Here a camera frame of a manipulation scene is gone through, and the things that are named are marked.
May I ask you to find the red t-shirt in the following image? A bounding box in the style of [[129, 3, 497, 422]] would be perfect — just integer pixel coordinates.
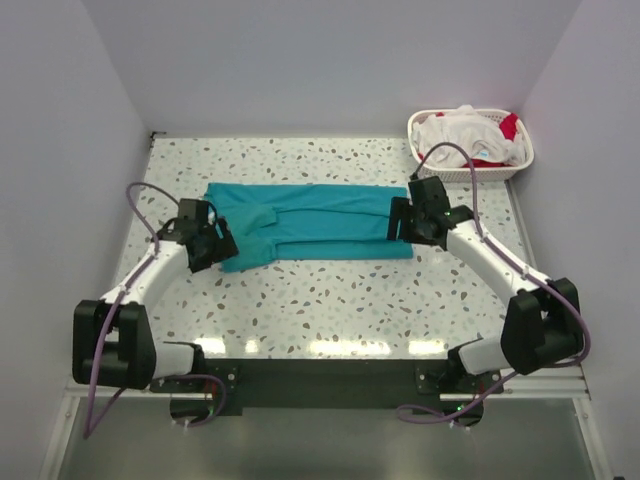
[[412, 105, 526, 168]]

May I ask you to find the teal t-shirt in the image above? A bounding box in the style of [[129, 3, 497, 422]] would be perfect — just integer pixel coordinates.
[[205, 183, 413, 273]]

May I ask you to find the white laundry basket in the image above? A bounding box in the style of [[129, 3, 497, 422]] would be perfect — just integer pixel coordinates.
[[406, 107, 535, 183]]

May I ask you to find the white t-shirt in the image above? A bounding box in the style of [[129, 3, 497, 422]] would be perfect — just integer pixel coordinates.
[[410, 103, 530, 169]]

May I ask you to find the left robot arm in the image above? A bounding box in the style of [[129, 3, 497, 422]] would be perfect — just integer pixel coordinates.
[[72, 199, 238, 392]]

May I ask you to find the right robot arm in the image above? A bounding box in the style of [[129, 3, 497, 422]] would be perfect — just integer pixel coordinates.
[[387, 176, 591, 393]]

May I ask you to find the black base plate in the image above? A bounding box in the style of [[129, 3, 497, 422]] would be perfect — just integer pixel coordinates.
[[150, 359, 504, 420]]

